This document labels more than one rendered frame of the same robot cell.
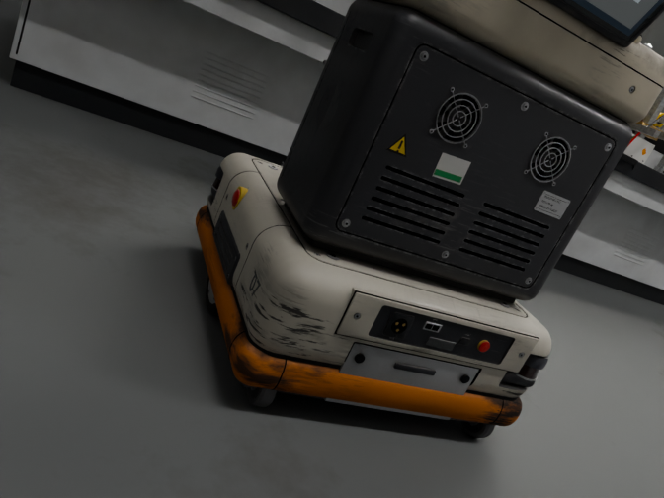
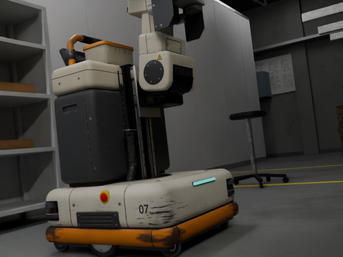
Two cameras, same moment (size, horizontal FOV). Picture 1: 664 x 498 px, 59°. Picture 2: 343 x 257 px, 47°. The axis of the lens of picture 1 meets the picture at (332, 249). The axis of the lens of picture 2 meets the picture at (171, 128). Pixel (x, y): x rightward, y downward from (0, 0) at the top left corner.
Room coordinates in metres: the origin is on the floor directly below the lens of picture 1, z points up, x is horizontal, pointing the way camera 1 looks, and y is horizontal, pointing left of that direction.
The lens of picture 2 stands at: (2.92, -0.84, 0.39)
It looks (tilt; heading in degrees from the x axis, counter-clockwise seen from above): 3 degrees up; 150
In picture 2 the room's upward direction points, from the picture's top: 6 degrees counter-clockwise
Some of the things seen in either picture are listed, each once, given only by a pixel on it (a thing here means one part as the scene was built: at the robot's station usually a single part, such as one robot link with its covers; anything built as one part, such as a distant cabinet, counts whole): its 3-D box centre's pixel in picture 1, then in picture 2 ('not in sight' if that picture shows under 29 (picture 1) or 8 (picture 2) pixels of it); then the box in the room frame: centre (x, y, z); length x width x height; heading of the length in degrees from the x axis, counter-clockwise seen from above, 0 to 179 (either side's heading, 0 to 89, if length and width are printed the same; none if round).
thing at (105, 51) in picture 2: not in sight; (109, 58); (1.15, -0.13, 0.87); 0.23 x 0.15 x 0.11; 117
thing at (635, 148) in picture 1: (632, 146); not in sight; (2.95, -1.09, 0.75); 0.26 x 0.01 x 0.10; 117
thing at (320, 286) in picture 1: (355, 277); (144, 204); (1.25, -0.08, 0.16); 0.67 x 0.64 x 0.25; 27
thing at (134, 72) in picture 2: not in sight; (168, 87); (1.37, 0.05, 0.68); 0.28 x 0.27 x 0.25; 117
